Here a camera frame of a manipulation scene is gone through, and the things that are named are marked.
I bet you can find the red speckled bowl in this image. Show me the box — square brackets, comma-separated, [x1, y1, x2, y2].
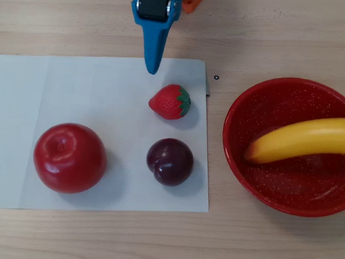
[217, 72, 345, 221]

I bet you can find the blue gripper body with servo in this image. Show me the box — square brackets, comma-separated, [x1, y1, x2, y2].
[135, 0, 182, 23]

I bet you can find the blue movable gripper finger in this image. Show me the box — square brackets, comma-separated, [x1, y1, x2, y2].
[126, 0, 182, 76]

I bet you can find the dark purple toy plum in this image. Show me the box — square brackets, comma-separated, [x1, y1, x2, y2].
[144, 136, 196, 188]

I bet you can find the red toy apple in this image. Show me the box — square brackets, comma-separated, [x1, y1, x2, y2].
[30, 120, 110, 197]

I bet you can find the yellow toy banana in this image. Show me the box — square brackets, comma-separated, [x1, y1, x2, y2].
[243, 111, 345, 171]

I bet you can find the white paper sheet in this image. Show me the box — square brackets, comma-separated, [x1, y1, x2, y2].
[19, 47, 220, 223]
[0, 51, 50, 213]

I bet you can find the red toy strawberry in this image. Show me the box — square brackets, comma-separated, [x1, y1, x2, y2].
[147, 82, 193, 122]

